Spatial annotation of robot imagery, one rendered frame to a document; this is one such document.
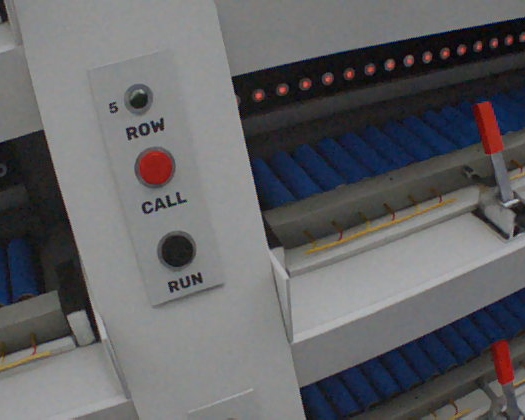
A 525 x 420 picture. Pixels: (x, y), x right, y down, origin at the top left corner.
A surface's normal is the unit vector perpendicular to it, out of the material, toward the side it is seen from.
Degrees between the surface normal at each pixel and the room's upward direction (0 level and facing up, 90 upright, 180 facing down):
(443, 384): 19
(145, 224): 90
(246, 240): 90
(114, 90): 90
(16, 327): 109
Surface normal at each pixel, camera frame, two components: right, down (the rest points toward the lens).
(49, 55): 0.33, 0.22
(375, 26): 0.38, 0.51
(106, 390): -0.08, -0.81
